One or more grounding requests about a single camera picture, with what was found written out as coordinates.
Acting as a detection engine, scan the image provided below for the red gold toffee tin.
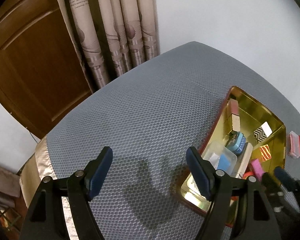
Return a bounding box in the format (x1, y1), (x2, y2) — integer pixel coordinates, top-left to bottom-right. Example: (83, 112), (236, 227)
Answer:
(175, 86), (287, 228)

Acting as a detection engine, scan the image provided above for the pink wooden block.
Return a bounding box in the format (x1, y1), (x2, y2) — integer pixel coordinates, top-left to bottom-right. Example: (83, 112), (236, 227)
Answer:
(249, 159), (264, 181)

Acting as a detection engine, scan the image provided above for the red yellow striped wooden cube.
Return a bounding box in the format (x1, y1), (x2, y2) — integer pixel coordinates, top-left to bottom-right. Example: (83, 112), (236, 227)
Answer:
(259, 144), (272, 162)

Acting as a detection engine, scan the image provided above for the blue small tin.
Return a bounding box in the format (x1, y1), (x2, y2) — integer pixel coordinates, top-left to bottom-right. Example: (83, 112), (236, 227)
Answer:
(226, 132), (246, 155)

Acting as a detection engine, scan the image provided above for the clear box with blue sponge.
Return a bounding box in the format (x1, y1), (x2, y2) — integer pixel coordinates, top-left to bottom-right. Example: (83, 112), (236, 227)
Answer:
(202, 141), (237, 175)

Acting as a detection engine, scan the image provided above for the black white zigzag block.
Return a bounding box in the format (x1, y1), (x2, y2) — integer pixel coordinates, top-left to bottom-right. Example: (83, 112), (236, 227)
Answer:
(253, 122), (273, 142)

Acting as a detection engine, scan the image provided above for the beige patterned curtain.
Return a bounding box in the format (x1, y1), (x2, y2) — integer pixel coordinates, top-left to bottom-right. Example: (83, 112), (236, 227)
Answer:
(57, 0), (159, 88)

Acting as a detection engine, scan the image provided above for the beige satin tablecloth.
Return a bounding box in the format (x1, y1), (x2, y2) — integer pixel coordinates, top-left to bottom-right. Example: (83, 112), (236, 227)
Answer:
(19, 136), (78, 239)

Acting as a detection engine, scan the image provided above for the grey honeycomb mesh mat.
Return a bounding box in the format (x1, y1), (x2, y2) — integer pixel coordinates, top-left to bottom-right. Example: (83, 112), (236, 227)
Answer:
(46, 42), (300, 239)

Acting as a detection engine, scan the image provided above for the brown wooden door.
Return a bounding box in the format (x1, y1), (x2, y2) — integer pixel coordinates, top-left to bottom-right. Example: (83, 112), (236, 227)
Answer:
(0, 0), (92, 138)

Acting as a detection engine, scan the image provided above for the clear box with red insert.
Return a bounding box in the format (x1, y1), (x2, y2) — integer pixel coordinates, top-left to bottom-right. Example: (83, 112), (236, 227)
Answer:
(288, 131), (300, 159)

